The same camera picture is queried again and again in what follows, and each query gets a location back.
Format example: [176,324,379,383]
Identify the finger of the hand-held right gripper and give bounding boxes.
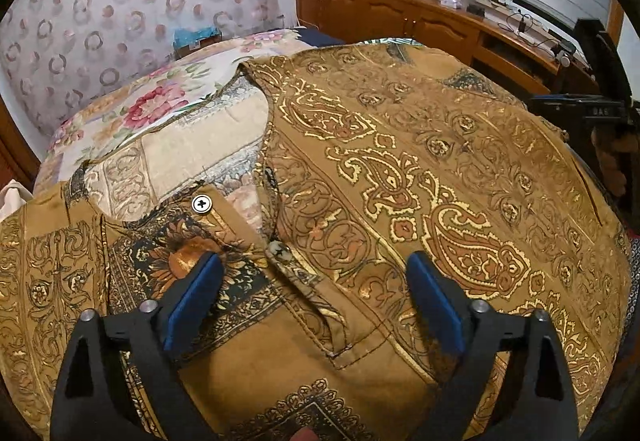
[529,92,626,124]

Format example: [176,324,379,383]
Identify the person's right hand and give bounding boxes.
[591,121,629,198]

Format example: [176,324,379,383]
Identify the brown paisley shirt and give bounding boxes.
[0,41,633,441]

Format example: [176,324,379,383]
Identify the wooden cabinet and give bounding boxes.
[294,0,601,97]

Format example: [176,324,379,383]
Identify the beige pillow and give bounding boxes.
[0,180,34,222]

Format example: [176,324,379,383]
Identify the small grey device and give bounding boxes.
[554,40,577,68]

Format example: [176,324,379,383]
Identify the floral bed sheet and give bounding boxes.
[32,28,311,222]

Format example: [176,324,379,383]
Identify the dark blue cloth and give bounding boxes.
[292,28,346,47]

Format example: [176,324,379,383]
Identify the teal package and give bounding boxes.
[173,25,222,59]

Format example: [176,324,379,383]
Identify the dark dotted cloth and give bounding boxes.
[625,226,640,322]

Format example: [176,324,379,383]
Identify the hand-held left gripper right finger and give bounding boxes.
[406,250,594,441]

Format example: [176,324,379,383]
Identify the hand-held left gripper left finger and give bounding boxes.
[50,251,226,441]

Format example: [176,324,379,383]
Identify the wooden slatted door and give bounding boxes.
[0,91,43,192]

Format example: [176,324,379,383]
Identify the black cables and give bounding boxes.
[497,8,566,53]

